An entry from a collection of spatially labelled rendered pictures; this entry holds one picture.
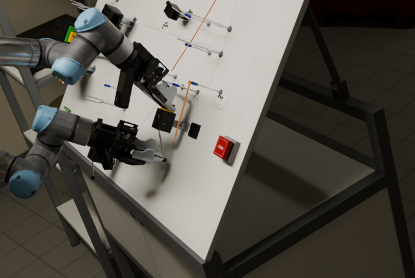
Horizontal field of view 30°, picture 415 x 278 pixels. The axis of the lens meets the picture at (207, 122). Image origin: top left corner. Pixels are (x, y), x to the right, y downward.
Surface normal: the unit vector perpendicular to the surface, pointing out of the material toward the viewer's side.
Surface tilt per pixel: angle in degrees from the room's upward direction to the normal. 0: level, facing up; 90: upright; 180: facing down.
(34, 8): 90
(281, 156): 0
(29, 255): 0
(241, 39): 48
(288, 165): 0
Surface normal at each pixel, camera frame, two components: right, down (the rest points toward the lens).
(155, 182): -0.80, -0.24
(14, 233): -0.27, -0.86
